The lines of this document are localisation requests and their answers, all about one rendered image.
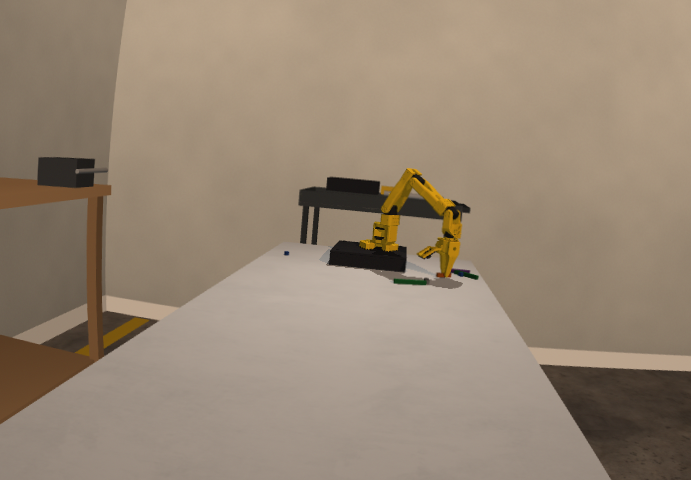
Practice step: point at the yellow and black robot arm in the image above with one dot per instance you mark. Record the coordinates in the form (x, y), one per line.
(387, 228)

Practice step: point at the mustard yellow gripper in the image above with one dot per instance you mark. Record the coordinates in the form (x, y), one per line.
(449, 246)

